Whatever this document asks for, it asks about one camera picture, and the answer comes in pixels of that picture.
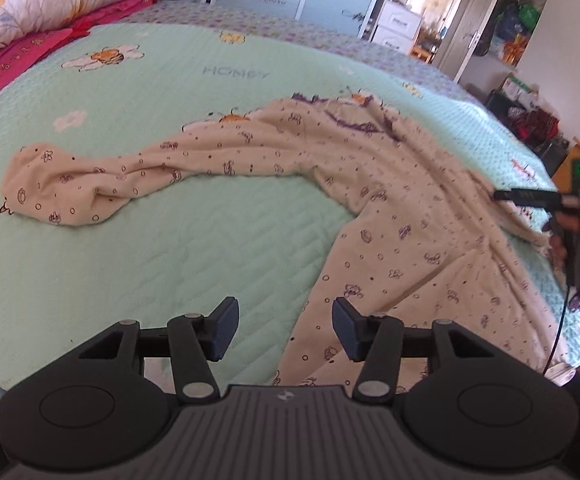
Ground wooden desk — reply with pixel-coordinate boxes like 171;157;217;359
552;136;580;192

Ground grey room door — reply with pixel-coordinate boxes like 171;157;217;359
433;0;497;82

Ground colourful hanging bags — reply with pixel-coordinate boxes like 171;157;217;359
488;0;545;67

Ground red black clothes pile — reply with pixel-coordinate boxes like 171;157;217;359
485;73;570;157

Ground green bee quilt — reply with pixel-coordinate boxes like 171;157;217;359
0;24;580;390

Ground white drawer cabinet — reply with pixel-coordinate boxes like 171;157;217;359
371;1;422;55

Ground purple dotted bedsheet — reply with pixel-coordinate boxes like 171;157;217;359
119;0;492;111

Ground person's right hand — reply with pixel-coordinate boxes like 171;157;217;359
543;212;580;270

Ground beige patterned pajama garment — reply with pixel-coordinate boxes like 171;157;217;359
1;96;563;387

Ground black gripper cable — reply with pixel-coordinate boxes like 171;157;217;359
542;278;574;376

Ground pink red blanket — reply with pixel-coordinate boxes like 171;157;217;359
0;0;156;91

